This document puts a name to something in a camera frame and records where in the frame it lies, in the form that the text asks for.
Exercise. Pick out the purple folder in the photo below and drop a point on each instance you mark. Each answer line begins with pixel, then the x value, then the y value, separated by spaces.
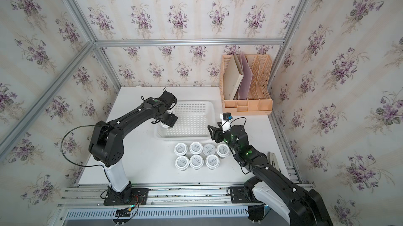
pixel 246 80

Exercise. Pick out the white perforated plastic basket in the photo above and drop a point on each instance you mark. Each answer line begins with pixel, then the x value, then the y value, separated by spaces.
pixel 192 122

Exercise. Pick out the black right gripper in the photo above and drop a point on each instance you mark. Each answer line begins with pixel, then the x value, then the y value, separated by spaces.
pixel 216 133

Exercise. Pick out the peach plastic file organizer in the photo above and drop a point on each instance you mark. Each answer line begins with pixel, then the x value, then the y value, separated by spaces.
pixel 258 100

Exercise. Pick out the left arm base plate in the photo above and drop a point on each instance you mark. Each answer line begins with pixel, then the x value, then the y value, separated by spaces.
pixel 133 197

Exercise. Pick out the small circuit board with wires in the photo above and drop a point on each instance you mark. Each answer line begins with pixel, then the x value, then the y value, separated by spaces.
pixel 126 212

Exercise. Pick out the beige folder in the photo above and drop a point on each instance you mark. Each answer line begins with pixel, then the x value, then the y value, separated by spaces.
pixel 233 76

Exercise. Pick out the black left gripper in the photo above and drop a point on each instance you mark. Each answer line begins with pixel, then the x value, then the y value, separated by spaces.
pixel 172 120

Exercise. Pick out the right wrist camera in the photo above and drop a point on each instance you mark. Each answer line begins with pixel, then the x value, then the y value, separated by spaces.
pixel 226 119

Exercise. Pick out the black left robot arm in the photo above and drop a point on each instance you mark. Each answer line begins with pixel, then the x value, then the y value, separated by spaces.
pixel 106 145

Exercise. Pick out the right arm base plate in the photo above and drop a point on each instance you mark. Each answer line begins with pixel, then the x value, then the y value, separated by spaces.
pixel 241 195

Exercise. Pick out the aluminium mounting rail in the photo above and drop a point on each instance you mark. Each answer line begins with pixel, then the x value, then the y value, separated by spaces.
pixel 165 195

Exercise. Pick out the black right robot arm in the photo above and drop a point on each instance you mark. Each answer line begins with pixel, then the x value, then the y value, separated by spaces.
pixel 296 205

